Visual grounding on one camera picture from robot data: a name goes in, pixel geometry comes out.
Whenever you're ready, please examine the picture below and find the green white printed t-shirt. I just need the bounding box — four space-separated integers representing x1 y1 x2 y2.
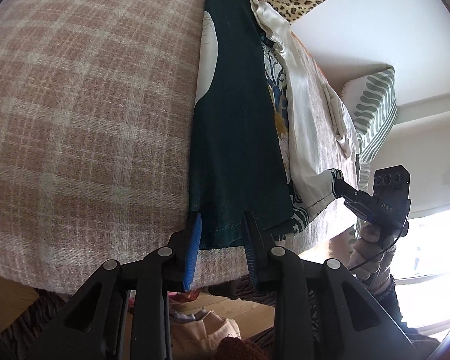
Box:
187 0 347 251

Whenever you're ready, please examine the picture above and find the right forearm black sleeve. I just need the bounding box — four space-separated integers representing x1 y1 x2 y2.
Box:
373 275 440 359

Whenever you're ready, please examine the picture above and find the right gloved hand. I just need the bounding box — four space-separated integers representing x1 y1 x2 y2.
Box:
349 223 396 294

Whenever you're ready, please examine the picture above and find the green white striped pillow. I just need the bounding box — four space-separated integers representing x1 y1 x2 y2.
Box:
341 66 398 191

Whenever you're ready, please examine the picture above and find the folded white cloth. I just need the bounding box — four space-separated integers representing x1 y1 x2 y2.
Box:
322 84 357 158

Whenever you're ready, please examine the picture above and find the pink plaid bed blanket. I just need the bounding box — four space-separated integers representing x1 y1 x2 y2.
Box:
0 0 361 295

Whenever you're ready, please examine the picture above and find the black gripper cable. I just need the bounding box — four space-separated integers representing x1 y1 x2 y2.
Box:
347 224 406 272

